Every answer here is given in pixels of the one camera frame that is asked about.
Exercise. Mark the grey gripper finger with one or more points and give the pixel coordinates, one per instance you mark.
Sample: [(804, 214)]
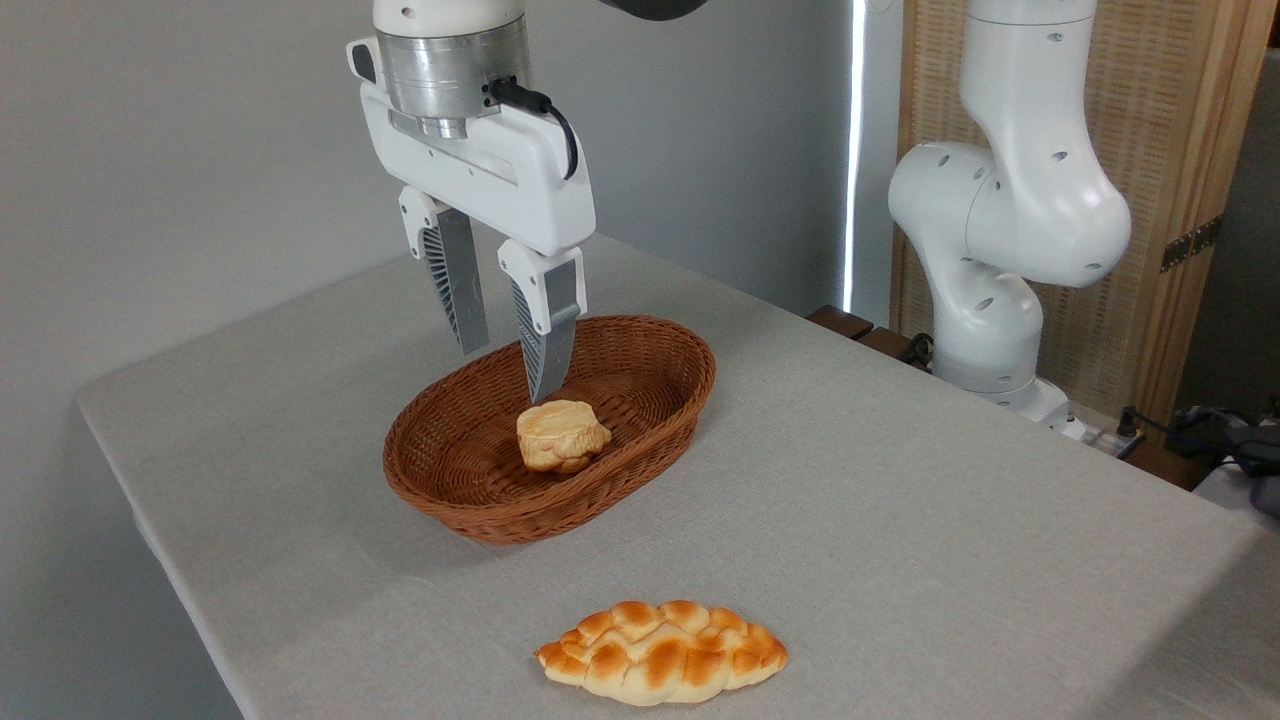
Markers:
[(455, 270), (548, 310)]

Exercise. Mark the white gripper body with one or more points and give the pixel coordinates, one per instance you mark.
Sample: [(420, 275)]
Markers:
[(500, 180)]

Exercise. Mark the small round bread roll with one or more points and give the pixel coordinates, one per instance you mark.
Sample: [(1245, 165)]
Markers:
[(560, 435)]

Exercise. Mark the long braided bread loaf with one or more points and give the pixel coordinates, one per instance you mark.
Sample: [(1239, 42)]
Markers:
[(660, 655)]

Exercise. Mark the brown wicker basket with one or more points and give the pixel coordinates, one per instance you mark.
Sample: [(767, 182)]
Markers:
[(470, 500)]

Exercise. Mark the grey tablecloth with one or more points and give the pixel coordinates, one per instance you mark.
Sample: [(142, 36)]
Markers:
[(900, 550)]

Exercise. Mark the black power plug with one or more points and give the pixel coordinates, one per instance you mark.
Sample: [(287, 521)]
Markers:
[(1127, 425)]

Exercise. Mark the dark metal screen hinge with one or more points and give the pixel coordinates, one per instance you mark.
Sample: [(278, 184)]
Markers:
[(1190, 243)]

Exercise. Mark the rattan wooden folding screen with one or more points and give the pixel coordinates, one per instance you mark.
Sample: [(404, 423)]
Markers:
[(1165, 120)]

